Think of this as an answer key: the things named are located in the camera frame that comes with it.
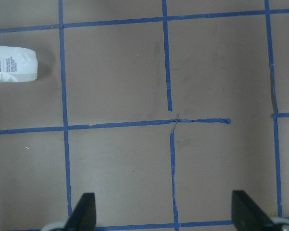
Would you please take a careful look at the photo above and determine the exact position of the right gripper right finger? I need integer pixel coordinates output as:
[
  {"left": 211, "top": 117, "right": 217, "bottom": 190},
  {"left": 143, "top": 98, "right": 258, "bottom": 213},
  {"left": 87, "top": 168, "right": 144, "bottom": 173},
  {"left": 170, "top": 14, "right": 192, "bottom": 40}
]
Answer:
[{"left": 231, "top": 190, "right": 275, "bottom": 231}]

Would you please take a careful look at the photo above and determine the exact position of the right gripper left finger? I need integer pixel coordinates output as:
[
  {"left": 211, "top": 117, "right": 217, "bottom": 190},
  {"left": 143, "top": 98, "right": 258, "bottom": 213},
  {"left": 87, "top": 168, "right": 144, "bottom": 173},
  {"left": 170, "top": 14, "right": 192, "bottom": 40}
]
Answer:
[{"left": 65, "top": 192, "right": 96, "bottom": 231}]

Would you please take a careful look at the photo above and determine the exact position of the Wilson tennis ball can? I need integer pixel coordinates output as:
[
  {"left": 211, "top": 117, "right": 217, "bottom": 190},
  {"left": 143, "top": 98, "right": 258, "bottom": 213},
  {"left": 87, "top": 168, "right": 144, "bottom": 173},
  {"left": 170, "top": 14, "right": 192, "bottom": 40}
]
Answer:
[{"left": 0, "top": 46, "right": 38, "bottom": 83}]

